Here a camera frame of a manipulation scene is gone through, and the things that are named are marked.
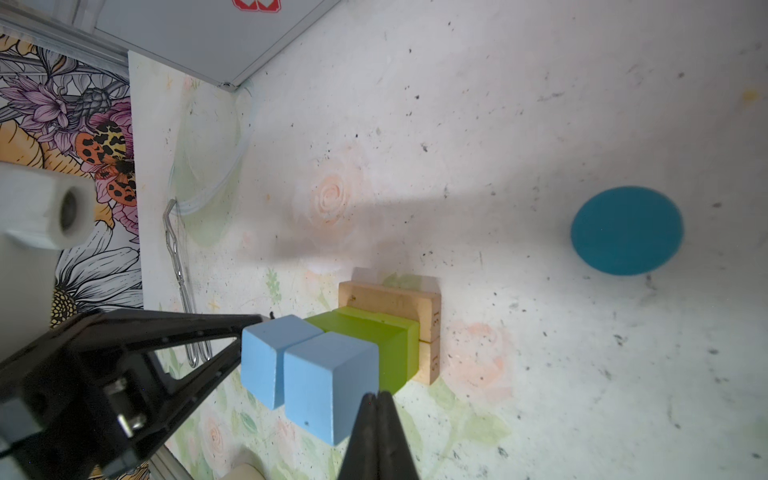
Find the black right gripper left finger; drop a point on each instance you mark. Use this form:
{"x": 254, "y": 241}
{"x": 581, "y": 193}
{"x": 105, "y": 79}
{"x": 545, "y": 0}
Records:
{"x": 361, "y": 458}

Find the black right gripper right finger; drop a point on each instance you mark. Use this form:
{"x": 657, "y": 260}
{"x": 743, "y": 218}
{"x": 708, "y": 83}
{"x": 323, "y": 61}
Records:
{"x": 395, "y": 461}

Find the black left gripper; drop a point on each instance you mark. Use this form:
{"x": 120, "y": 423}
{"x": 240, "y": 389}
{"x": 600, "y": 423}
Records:
{"x": 94, "y": 396}

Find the light blue cube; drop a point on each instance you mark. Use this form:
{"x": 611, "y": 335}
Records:
{"x": 325, "y": 379}
{"x": 262, "y": 356}

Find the natural wood plank block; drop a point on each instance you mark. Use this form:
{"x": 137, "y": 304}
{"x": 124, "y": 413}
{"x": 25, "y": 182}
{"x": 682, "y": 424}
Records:
{"x": 423, "y": 307}

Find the teal cylinder block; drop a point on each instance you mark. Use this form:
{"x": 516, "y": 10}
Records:
{"x": 627, "y": 231}

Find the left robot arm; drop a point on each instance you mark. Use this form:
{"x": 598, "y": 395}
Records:
{"x": 43, "y": 213}

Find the silver first aid case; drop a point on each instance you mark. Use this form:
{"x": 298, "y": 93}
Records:
{"x": 220, "y": 42}

